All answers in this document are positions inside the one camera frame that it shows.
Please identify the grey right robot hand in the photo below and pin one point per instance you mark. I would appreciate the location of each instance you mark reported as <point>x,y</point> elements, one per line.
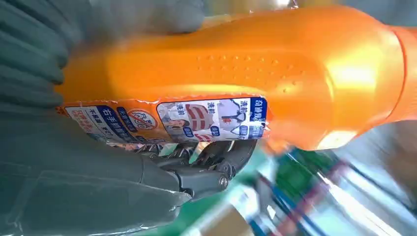
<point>81,189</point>

